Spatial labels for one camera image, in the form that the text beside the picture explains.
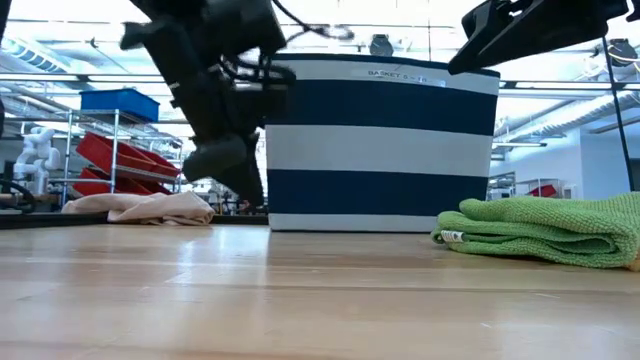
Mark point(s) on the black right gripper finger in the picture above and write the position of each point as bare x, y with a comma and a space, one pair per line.
482, 17
510, 40

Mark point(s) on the red plastic bin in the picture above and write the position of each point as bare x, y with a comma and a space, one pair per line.
544, 191
95, 185
100, 147

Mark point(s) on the green towel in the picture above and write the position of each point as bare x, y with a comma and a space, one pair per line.
550, 230

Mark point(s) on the black round overhead fixture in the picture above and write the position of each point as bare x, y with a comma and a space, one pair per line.
625, 52
382, 46

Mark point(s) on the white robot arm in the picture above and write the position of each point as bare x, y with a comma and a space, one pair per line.
40, 150

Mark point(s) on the yellow towel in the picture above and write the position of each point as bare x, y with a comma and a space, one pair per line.
636, 266

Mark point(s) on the pink towel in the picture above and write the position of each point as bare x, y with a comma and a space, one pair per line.
165, 210

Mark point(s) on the metal shelf rack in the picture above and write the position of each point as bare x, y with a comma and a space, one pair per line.
505, 187
68, 160

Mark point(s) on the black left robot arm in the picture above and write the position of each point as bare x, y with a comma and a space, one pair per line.
235, 25

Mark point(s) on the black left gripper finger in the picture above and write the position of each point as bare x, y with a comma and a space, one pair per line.
247, 185

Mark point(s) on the thin black pole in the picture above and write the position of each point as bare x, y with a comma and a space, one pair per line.
618, 115

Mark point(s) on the navy white striped fabric basket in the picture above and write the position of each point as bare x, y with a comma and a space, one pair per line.
380, 150

